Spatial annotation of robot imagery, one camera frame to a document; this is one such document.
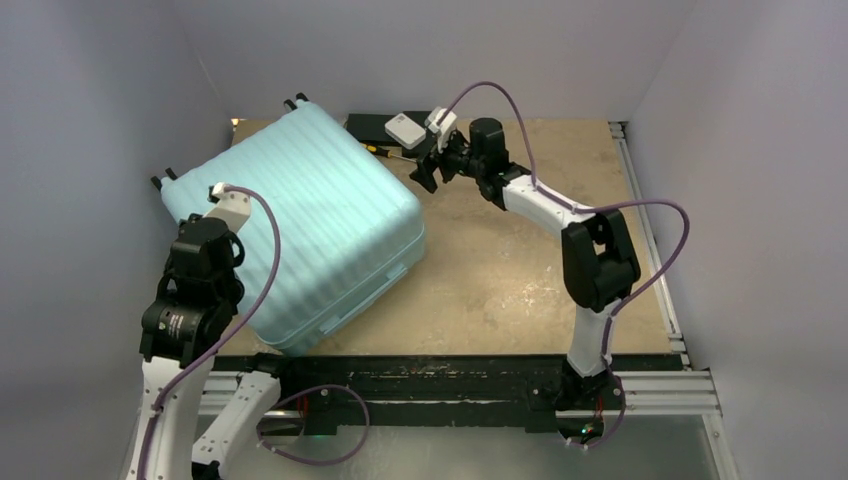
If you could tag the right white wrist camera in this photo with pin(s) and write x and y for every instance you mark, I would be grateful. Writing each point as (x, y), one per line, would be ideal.
(441, 122)

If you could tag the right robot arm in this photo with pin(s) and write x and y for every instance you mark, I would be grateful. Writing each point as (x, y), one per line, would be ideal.
(600, 265)

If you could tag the white power bank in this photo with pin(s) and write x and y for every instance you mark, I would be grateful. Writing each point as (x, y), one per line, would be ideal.
(405, 131)

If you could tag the light blue suitcase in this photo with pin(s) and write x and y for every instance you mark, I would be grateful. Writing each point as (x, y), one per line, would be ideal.
(336, 231)

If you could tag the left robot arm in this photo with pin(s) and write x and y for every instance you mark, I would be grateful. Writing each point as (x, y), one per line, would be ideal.
(196, 299)

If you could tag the black metal base rail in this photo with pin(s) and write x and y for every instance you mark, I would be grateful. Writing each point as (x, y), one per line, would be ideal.
(532, 392)

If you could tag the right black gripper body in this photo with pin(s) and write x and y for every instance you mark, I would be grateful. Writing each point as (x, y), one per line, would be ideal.
(456, 158)

